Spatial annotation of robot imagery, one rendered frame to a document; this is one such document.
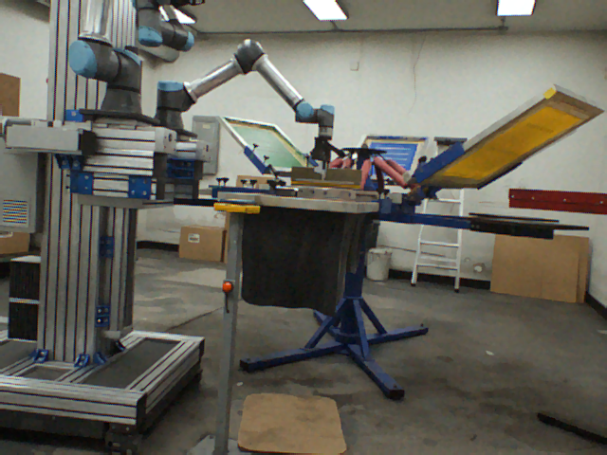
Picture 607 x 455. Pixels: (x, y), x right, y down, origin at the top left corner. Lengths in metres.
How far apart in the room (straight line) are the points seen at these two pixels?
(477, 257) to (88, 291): 5.12
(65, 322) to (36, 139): 0.81
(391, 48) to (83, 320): 5.45
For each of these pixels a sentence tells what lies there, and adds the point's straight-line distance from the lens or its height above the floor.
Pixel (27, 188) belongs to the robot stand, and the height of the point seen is 0.95.
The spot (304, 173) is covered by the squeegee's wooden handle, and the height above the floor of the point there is 1.10.
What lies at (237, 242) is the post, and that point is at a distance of 1.98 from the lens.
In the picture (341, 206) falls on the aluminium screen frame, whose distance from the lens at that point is 2.04.
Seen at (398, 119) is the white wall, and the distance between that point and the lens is 6.85.
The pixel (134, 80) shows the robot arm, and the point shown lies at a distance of 2.18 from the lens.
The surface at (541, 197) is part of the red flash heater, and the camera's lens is 2.61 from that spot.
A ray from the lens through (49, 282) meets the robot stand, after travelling 2.50.
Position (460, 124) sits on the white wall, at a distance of 6.78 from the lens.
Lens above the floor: 1.03
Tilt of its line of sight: 4 degrees down
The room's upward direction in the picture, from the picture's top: 4 degrees clockwise
